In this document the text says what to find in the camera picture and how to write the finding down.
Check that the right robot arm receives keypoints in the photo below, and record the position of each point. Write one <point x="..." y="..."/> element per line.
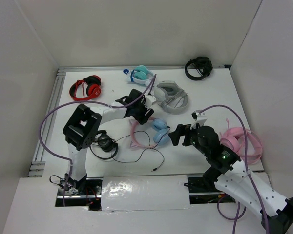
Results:
<point x="228" y="173"/>

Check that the black headphones at back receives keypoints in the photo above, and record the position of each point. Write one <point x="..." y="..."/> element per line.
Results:
<point x="203" y="66"/>

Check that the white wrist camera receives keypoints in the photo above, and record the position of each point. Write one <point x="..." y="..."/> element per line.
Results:
<point x="150" y="100"/>
<point x="199" y="118"/>

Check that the small black on-ear headphones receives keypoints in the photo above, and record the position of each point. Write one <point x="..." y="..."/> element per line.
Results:
<point x="106" y="143"/>

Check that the pink blue cat-ear headphones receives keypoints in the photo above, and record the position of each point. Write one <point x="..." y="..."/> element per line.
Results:
<point x="159" y="129"/>

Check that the grey white gaming headset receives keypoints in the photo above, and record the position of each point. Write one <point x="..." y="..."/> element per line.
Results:
<point x="171" y="97"/>

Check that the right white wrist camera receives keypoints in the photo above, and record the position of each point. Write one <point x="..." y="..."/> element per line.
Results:
<point x="199" y="118"/>

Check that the teal white cat-ear headphones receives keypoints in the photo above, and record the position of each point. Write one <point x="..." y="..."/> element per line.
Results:
<point x="139" y="75"/>

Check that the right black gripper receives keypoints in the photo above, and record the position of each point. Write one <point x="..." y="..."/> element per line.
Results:
<point x="181" y="129"/>

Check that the red black headphones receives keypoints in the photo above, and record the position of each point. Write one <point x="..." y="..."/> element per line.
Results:
<point x="91" y="88"/>

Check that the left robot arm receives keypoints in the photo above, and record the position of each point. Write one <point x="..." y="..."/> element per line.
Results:
<point x="83" y="125"/>

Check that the white taped cover sheet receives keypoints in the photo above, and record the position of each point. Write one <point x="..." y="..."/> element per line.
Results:
<point x="145" y="193"/>

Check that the pink gaming headset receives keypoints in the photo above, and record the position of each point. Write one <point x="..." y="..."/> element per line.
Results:
<point x="235" y="139"/>

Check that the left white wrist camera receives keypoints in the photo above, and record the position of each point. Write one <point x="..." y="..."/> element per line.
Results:
<point x="150" y="100"/>

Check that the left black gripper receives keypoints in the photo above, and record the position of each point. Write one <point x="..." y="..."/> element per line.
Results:
<point x="142" y="118"/>

